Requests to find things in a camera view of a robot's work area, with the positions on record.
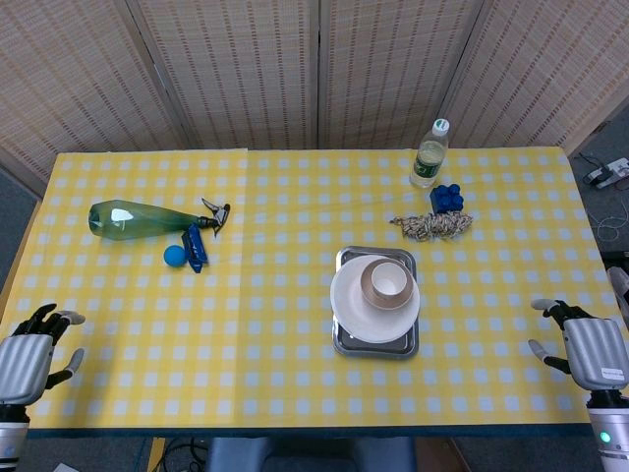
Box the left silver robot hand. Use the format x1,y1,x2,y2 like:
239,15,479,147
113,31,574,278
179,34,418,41
0,303,86,406

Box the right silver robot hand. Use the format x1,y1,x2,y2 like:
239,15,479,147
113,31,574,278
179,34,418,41
528,298,629,392

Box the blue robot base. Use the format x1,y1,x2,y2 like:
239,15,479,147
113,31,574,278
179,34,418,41
203,436,418,472

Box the silver metal tray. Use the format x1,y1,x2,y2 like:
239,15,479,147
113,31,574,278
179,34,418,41
331,245,420,360

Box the blue ball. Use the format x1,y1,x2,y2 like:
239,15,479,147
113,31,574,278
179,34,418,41
163,245,189,270

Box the green spray bottle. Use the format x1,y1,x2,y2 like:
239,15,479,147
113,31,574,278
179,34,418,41
87,197,232,244

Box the blue snack packet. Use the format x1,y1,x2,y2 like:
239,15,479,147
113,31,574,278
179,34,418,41
180,224,209,275

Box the blue building block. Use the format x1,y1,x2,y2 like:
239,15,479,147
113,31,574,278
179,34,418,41
429,183,466,215

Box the brown paper bowl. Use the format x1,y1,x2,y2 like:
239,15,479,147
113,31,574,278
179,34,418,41
360,259,417,311

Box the white round plate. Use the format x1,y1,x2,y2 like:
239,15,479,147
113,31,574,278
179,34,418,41
329,258,422,344

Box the clear water bottle green label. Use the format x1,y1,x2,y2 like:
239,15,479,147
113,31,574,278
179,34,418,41
409,118,452,189

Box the yellow checkered tablecloth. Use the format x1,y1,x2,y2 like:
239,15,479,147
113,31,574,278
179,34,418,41
0,146,616,430

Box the bamboo folding screen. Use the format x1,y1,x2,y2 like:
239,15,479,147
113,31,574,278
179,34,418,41
0,0,629,184

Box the white cable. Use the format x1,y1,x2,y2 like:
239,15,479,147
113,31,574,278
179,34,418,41
587,196,629,241

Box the power strip with cables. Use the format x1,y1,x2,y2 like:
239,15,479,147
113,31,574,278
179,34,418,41
582,155,629,191

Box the woven rope bundle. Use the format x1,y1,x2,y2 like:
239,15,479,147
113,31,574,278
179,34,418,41
389,210,475,243

